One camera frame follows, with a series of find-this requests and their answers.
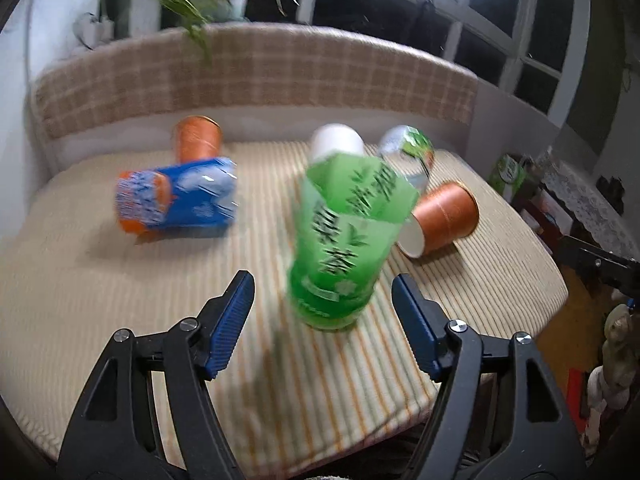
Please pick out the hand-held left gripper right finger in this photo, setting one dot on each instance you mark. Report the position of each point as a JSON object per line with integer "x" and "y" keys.
{"x": 414, "y": 321}

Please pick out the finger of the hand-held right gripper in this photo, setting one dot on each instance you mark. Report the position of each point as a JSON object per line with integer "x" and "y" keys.
{"x": 592, "y": 257}

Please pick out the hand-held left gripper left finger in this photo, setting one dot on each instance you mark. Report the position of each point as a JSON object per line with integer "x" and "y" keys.
{"x": 231, "y": 321}

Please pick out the green tea bottle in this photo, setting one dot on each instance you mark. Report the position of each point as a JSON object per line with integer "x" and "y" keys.
{"x": 345, "y": 240}

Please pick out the white paper cup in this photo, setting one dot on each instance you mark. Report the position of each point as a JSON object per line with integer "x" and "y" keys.
{"x": 336, "y": 139}

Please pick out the white lace cloth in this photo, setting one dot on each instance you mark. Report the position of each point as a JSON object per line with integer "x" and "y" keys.
{"x": 585, "y": 200}

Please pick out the beige figurine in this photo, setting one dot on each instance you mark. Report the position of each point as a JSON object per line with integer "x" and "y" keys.
{"x": 615, "y": 355}

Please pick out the green and white carton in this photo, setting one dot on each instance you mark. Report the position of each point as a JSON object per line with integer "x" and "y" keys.
{"x": 507, "y": 175}

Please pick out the striped beige mattress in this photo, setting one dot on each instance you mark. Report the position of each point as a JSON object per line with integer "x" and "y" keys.
{"x": 100, "y": 280}

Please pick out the clear green-label bottle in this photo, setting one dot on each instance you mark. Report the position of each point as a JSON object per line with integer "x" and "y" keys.
{"x": 412, "y": 147}

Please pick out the beige plaid headboard cushion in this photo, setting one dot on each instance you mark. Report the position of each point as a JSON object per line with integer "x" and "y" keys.
{"x": 280, "y": 75}

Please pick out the white ornament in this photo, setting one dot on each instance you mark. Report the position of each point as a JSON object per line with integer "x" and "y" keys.
{"x": 92, "y": 30}

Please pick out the white window frame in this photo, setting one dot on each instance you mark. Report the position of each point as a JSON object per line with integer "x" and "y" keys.
{"x": 500, "y": 20}

